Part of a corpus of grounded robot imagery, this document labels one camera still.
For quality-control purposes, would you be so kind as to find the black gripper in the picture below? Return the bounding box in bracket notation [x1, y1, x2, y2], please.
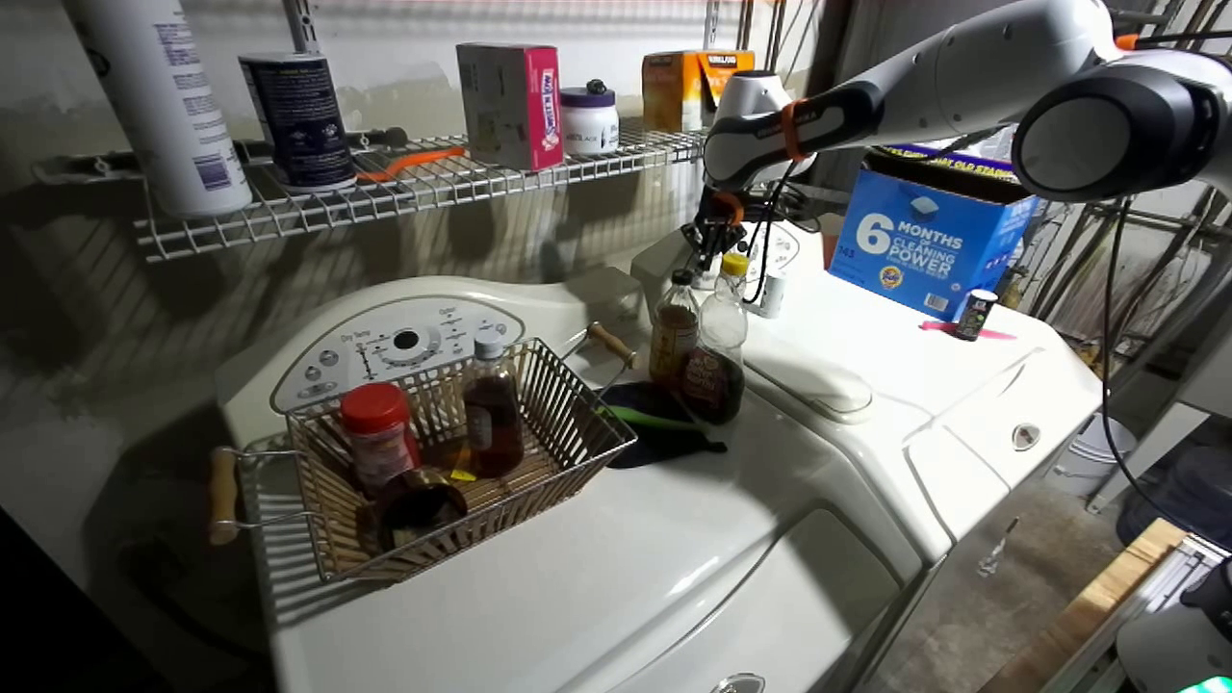
[677, 188, 756, 281]

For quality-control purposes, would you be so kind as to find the white washing machine with basket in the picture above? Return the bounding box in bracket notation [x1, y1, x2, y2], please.
[215, 272, 927, 693]

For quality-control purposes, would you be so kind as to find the clear bottle yellow cap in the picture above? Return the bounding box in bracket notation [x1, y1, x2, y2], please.
[696, 249, 756, 359]

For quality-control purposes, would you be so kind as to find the brown glass bottle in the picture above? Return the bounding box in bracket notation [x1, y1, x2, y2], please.
[646, 267, 706, 396]

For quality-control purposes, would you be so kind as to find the orange yellow box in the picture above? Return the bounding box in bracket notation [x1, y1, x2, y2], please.
[638, 45, 764, 137]

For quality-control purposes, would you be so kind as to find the white jar dark lid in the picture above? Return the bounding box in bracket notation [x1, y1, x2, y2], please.
[557, 78, 624, 163]

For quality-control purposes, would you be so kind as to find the green plastic strip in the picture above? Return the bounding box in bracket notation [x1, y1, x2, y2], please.
[607, 399, 706, 434]

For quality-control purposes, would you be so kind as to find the black fabric pouch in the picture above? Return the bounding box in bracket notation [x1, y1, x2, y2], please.
[600, 378, 730, 471]

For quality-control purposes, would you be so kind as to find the blue cardboard box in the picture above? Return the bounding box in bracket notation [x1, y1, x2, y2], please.
[828, 142, 1044, 322]

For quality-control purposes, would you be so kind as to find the pink and grey box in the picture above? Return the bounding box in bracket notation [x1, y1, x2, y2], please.
[456, 41, 569, 176]

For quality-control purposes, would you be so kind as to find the pink plastic strip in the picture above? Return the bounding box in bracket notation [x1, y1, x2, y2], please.
[917, 314, 1017, 345]

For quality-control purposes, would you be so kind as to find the small black cylindrical can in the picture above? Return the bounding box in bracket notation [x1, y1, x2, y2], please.
[956, 285, 1001, 344]

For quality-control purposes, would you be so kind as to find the brown sauce bottle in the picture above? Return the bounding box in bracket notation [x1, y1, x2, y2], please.
[463, 336, 526, 481]

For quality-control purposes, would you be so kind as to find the orange tool on shelf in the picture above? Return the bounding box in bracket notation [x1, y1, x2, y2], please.
[354, 146, 475, 186]

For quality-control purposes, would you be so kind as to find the red lid spice jar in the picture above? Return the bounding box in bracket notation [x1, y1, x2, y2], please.
[335, 381, 429, 500]

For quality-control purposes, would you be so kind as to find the dark object in basket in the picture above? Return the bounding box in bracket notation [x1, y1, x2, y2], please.
[354, 478, 475, 559]

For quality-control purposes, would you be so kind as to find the dark cylindrical can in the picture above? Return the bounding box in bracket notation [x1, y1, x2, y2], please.
[239, 51, 358, 191]

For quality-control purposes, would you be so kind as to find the wooden plank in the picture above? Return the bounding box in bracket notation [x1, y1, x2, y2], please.
[978, 517, 1194, 693]

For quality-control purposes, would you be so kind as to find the white plastic bottle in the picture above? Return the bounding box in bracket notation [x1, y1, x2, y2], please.
[63, 0, 258, 224]

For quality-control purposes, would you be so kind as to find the metal wire basket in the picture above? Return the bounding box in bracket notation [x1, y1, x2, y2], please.
[208, 336, 644, 632]

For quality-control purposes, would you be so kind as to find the white wire shelf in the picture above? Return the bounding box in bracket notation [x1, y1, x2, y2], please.
[132, 128, 714, 271]

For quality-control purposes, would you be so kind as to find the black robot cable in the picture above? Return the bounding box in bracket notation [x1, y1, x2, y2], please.
[1096, 196, 1167, 522]

